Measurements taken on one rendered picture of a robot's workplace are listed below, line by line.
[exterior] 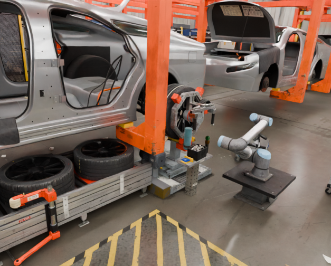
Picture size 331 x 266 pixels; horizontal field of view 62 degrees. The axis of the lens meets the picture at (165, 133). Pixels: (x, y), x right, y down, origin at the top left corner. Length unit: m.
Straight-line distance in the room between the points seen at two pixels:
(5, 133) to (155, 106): 1.34
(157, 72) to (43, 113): 1.12
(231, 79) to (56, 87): 3.73
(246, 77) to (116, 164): 3.51
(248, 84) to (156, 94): 3.23
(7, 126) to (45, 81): 0.50
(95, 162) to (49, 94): 0.78
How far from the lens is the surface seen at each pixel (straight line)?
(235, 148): 2.64
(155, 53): 2.68
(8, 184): 2.65
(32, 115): 2.71
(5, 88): 4.40
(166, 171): 3.38
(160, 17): 2.67
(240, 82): 5.64
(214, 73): 5.78
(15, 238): 2.57
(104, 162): 2.85
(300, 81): 6.41
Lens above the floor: 1.73
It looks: 20 degrees down
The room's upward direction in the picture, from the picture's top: 3 degrees clockwise
